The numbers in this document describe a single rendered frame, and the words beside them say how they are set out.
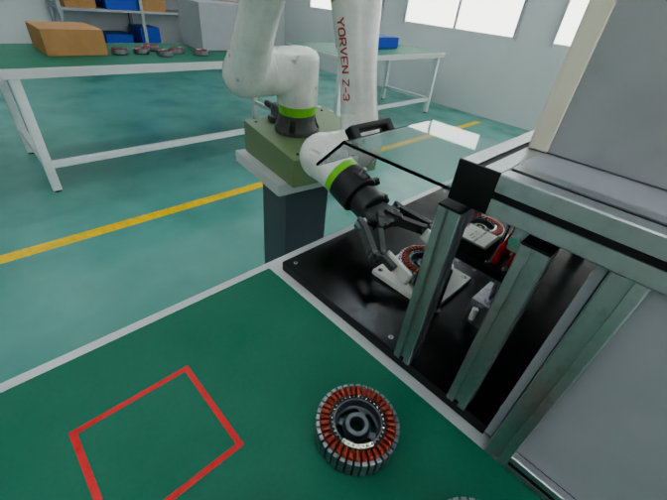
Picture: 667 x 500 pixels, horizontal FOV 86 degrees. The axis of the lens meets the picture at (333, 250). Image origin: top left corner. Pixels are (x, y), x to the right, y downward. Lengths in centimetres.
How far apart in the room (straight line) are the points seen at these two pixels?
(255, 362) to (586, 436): 44
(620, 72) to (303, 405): 54
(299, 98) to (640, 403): 104
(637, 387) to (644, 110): 26
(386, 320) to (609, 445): 34
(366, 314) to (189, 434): 33
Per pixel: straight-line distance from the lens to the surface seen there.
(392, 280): 73
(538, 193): 38
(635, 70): 46
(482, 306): 68
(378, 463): 51
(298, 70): 115
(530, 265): 43
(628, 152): 47
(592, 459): 54
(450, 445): 58
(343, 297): 69
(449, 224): 44
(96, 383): 65
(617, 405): 48
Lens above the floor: 124
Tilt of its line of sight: 36 degrees down
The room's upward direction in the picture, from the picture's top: 7 degrees clockwise
